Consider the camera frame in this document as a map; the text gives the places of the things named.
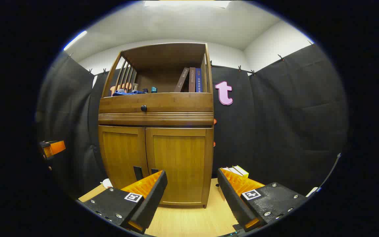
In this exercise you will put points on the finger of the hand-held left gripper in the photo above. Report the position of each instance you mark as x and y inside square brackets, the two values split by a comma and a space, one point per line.
[56, 147]

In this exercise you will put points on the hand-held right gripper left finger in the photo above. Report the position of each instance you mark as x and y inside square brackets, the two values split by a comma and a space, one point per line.
[153, 197]

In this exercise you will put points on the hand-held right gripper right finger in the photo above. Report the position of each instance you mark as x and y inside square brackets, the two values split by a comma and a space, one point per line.
[232, 200]

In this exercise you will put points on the wooden cabinet door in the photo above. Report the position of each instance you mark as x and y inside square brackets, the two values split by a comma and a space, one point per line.
[120, 151]
[179, 158]

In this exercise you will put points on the wooden double-door shoe cabinet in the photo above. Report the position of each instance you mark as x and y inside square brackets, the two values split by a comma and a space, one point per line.
[163, 56]

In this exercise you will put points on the white book orange label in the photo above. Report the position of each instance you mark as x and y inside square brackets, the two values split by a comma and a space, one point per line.
[231, 170]

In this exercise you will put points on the yellow book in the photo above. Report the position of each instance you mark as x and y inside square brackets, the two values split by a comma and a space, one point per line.
[242, 171]

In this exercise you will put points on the white plush toy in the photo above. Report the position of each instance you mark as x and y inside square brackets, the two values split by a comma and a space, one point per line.
[107, 183]

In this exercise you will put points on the blue cloth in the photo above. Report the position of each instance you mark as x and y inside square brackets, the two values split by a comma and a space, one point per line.
[127, 93]

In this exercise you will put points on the black round drawer knob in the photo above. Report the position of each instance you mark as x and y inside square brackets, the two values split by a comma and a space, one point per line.
[143, 108]

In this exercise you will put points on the black backdrop cloth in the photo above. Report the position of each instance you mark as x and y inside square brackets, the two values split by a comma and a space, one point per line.
[275, 115]

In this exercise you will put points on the leaning brown book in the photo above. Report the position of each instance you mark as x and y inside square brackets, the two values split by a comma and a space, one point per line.
[182, 80]

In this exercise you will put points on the blue book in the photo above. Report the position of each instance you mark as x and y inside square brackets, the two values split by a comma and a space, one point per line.
[198, 80]

